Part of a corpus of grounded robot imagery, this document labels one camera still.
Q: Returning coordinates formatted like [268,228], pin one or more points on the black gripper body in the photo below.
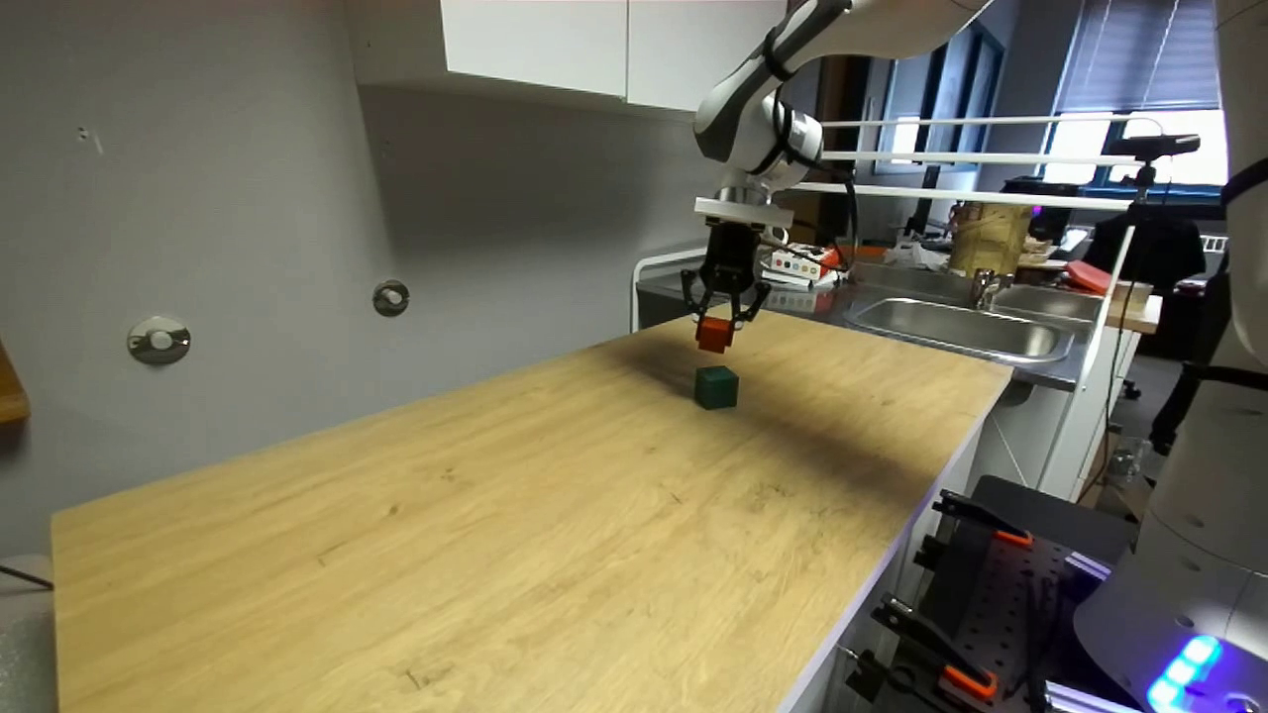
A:
[729,260]

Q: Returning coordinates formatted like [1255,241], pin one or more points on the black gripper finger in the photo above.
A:
[695,290]
[752,302]

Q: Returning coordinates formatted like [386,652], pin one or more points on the orange block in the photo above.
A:
[713,334]

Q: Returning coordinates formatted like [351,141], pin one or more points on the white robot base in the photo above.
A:
[1184,619]

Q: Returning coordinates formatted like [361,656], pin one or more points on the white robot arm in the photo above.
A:
[762,142]

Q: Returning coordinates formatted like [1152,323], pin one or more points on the green block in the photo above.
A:
[713,391]

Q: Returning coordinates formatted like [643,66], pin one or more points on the colourful card box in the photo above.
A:
[807,266]

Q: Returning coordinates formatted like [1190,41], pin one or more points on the beige jug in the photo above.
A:
[988,233]

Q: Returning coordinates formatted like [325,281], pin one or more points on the stainless steel sink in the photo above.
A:
[968,331]

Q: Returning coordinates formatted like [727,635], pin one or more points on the black orange clamp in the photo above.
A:
[952,672]
[985,516]

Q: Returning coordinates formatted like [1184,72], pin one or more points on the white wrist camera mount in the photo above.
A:
[742,210]

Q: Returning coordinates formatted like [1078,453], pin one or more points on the white wall cabinet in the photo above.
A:
[651,54]

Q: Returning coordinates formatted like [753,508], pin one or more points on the black camera on stand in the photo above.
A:
[1148,153]

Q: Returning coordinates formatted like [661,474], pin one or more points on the round metal wall fitting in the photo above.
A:
[161,342]

